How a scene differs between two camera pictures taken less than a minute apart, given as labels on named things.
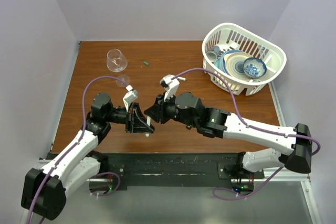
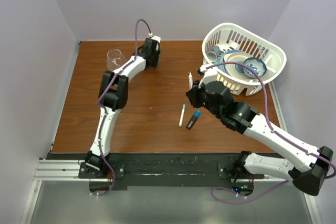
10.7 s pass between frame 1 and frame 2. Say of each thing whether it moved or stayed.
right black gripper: moved
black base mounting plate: stayed
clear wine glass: stayed
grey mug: stayed
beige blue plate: stayed
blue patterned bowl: stayed
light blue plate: stayed
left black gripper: moved
